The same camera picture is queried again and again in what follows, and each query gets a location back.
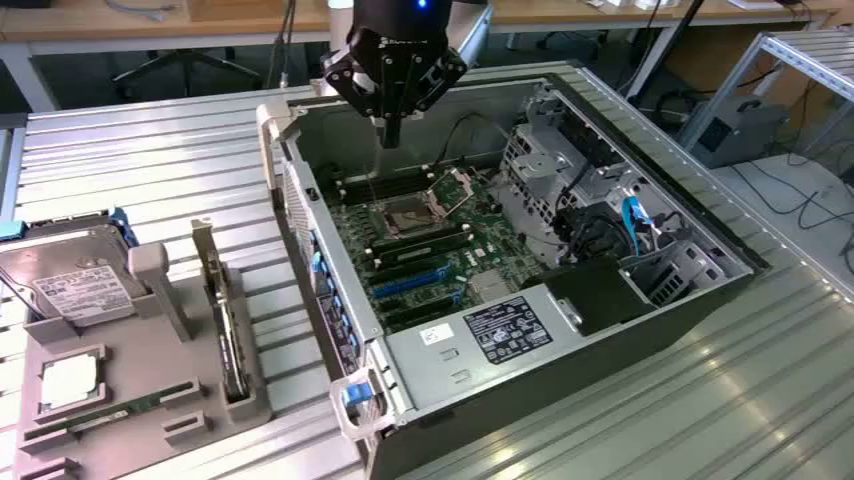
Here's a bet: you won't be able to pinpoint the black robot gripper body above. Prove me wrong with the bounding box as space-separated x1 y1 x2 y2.
346 0 454 119

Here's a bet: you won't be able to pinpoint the black low-profile graphics card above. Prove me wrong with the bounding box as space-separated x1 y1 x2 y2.
189 217 255 404

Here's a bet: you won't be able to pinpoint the thin metal locking lever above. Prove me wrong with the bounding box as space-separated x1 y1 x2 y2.
368 148 387 209

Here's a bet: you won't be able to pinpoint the metal socket cover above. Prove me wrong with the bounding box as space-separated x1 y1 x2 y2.
426 167 479 214

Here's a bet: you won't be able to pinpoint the black office chair base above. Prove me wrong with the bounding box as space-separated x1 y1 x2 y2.
109 47 265 100

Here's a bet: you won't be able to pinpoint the metal drive cage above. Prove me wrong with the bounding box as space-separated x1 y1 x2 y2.
499 84 646 266

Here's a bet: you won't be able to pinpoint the CPU socket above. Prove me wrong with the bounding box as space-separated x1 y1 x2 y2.
376 197 442 239

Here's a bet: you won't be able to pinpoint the green motherboard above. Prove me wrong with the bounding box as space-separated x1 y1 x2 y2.
325 164 548 336

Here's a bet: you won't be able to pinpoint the black slanted stand pole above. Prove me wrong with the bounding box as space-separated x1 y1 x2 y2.
626 0 707 101

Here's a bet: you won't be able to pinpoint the RAM stick with white label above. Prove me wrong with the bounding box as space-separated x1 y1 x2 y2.
378 238 470 265

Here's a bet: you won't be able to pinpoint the blue expansion slot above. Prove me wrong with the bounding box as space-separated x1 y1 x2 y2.
371 267 450 300

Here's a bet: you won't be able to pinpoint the silver chipset heatsink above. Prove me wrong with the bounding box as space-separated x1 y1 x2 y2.
470 274 516 304

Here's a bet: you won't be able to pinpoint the long wooden desk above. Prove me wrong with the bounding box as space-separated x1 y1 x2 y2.
486 0 835 76

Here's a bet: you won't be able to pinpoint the grey control box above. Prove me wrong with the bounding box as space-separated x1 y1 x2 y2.
692 94 793 169

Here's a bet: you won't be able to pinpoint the blue disk caddy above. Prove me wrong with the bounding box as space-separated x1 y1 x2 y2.
0 207 141 251

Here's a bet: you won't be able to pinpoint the black plastic shroud box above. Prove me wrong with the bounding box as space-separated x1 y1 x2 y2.
543 262 659 337

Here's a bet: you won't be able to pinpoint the metal disk bay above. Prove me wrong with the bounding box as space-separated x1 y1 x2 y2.
616 239 739 309

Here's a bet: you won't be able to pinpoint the silver hard disk drive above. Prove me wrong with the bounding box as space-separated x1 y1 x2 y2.
0 222 152 329

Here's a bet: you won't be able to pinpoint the silver power supply unit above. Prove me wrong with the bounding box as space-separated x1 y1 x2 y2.
383 294 582 416

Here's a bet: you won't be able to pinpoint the grey plastic parts rack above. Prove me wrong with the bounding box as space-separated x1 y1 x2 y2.
12 242 275 480

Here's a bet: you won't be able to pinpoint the open black PC case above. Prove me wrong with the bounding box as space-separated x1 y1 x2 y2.
256 59 773 480

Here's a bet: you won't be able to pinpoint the silver CPU chip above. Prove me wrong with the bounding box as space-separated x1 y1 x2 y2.
39 357 103 407

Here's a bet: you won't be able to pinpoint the green RAM stick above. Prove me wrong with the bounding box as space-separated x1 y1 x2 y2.
23 389 192 435

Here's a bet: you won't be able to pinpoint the grey hanging cable with plug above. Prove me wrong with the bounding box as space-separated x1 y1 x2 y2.
265 0 300 90

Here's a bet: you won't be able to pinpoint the black looped wire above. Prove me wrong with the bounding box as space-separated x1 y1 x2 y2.
443 114 515 169

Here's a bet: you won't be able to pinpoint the grey case handle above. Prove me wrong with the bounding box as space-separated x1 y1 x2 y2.
256 102 308 192
329 369 396 442

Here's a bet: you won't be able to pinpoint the wooden desk with white frame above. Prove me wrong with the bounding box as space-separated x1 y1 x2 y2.
0 0 355 114

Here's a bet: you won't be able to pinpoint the black wire bundle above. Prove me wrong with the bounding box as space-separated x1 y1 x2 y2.
551 207 688 266

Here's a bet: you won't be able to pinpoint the blue SATA wire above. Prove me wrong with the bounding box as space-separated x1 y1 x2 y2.
619 197 647 259

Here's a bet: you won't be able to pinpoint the aluminium profile frame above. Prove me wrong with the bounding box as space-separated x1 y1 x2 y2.
672 29 854 156

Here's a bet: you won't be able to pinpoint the black cables on white table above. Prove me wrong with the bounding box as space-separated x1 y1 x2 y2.
730 152 854 232

